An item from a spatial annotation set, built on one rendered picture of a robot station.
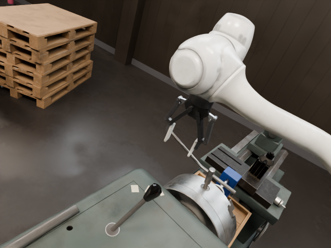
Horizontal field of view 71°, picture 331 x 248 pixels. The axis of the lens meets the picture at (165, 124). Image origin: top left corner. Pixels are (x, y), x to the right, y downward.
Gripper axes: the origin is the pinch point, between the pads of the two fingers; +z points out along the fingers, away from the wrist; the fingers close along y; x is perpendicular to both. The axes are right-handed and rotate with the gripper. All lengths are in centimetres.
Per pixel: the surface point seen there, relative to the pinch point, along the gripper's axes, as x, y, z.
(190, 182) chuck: 0.0, -9.8, 13.0
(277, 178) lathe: -116, -67, 66
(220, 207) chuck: 2.7, -22.8, 12.4
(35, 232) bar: 44.7, 12.0, 8.1
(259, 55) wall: -324, 4, 26
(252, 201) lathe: -46, -44, 43
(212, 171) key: 0.4, -14.0, 3.0
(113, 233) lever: 33.4, -0.9, 9.6
